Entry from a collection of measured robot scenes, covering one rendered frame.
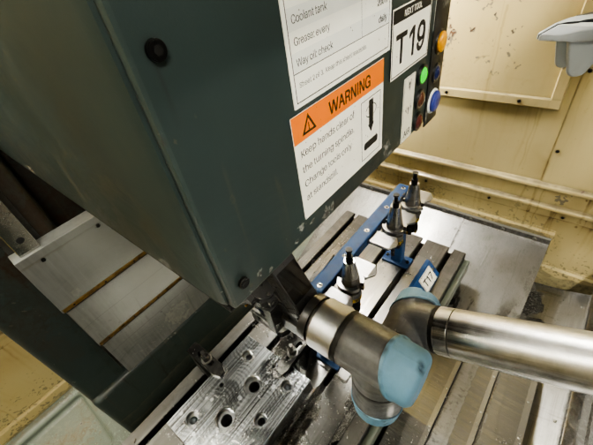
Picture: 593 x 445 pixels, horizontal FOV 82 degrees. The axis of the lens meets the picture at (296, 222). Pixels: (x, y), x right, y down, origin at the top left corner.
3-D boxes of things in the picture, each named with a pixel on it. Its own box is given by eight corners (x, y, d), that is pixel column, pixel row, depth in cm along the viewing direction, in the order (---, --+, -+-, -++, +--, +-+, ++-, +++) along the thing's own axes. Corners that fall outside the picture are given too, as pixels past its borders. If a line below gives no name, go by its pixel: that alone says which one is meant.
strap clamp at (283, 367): (318, 355, 101) (311, 328, 91) (289, 392, 94) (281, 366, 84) (309, 349, 103) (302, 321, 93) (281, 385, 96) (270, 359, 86)
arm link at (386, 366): (404, 425, 42) (410, 396, 36) (330, 373, 48) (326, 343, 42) (431, 373, 46) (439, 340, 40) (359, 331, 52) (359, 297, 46)
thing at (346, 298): (357, 299, 77) (356, 297, 77) (344, 316, 74) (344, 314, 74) (331, 286, 81) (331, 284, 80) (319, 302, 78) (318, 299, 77)
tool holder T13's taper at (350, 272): (348, 269, 82) (347, 250, 77) (364, 278, 79) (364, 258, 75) (337, 282, 79) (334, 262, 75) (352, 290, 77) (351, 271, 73)
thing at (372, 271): (380, 267, 83) (380, 266, 82) (370, 282, 80) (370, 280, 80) (356, 257, 87) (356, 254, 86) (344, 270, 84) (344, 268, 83)
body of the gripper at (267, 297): (249, 317, 57) (306, 357, 50) (236, 285, 51) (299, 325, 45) (279, 286, 61) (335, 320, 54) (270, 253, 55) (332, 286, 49)
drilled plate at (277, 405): (312, 388, 90) (310, 380, 87) (234, 499, 75) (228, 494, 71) (251, 343, 102) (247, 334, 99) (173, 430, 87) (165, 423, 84)
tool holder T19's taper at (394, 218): (390, 217, 93) (392, 198, 89) (406, 222, 91) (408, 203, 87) (382, 227, 91) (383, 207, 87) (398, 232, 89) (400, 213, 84)
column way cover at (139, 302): (238, 275, 129) (193, 156, 96) (128, 378, 104) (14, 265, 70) (230, 269, 132) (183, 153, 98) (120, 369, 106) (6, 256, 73)
